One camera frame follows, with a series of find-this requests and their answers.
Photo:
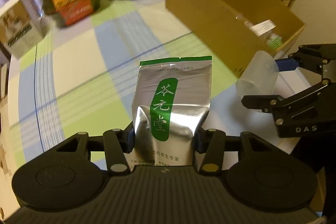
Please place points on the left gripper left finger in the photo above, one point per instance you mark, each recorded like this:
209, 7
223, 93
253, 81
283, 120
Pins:
116, 143

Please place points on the cardboard box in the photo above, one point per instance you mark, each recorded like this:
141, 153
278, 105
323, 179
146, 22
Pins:
220, 24

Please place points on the checkered tablecloth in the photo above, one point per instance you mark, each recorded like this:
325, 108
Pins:
83, 78

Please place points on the white product box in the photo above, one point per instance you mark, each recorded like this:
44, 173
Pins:
21, 27

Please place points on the white tablet medicine box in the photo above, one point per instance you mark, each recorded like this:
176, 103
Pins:
263, 28

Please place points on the green white medicine box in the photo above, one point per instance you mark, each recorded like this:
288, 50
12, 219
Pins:
274, 41

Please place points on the clear plastic cup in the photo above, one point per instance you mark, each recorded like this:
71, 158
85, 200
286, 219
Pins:
259, 77

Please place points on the silver foil tea pouch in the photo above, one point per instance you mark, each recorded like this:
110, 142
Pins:
171, 102

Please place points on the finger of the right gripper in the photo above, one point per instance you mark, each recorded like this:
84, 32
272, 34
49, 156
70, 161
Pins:
286, 64

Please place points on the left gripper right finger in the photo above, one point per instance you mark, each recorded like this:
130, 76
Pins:
209, 146

